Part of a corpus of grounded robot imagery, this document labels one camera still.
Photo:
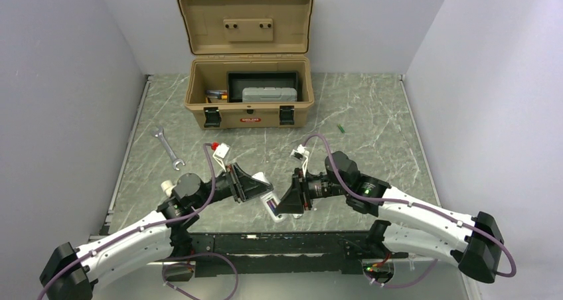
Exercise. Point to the small white cylinder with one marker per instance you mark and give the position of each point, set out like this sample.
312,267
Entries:
167,187

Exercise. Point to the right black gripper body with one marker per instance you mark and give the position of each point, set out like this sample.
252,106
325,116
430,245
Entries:
316,187

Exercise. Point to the orange handled tool in toolbox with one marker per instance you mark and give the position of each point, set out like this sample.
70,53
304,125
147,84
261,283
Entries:
214,96

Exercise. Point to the aluminium rail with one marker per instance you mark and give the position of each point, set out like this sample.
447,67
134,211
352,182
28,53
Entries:
350,245

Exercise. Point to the tan plastic toolbox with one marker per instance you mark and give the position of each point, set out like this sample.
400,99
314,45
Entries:
232,38

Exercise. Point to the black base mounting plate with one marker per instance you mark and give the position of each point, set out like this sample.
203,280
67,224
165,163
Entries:
211,264

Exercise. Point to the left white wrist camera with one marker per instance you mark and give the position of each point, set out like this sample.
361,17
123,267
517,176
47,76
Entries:
220,152

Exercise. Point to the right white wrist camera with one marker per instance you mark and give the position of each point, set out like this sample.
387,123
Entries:
301,154

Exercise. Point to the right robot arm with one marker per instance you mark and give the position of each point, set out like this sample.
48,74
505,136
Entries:
404,224

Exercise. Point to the grey plastic case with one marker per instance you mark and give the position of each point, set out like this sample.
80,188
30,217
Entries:
269,94

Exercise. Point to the black toolbox tray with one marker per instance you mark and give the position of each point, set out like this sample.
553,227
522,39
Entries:
237,81

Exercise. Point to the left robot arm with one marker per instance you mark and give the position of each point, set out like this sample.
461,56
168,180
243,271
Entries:
73,272

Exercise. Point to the white remote control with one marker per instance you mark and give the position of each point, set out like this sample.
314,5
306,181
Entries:
269,195

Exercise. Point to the green AAA battery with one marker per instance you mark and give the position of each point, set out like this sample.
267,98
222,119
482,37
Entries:
340,128

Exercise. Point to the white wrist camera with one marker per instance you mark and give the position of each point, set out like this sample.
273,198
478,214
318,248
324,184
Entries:
301,154
220,152

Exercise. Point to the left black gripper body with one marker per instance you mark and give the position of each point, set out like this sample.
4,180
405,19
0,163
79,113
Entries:
232,176

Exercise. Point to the silver open-end wrench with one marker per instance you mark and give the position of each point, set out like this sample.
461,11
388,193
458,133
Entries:
175,161

